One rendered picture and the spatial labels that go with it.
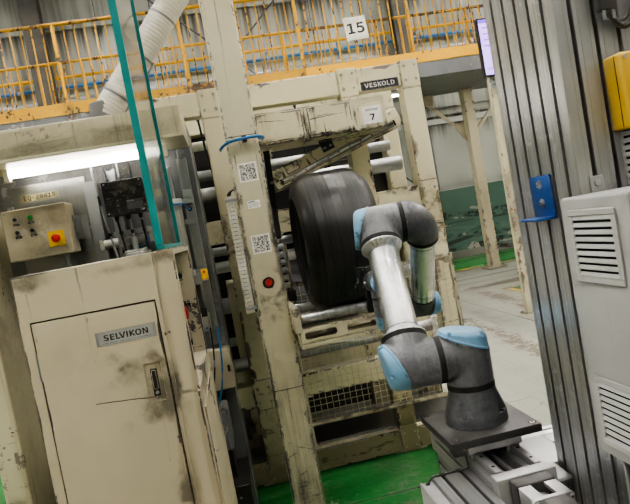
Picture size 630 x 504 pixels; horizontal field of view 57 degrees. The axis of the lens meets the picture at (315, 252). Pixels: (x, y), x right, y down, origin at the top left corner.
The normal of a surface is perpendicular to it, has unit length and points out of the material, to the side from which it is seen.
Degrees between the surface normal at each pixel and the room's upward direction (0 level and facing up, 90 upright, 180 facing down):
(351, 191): 53
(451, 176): 90
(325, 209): 64
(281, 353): 90
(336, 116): 90
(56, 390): 90
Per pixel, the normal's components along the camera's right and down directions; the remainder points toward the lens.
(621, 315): -0.97, 0.18
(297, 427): 0.14, 0.03
